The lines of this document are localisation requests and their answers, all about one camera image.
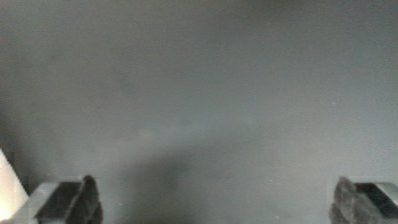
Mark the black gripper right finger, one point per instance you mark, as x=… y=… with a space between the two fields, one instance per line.
x=365 y=203

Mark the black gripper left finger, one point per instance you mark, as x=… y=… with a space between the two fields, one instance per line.
x=73 y=205

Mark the white drawer tray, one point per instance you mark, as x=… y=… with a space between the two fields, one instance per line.
x=13 y=193

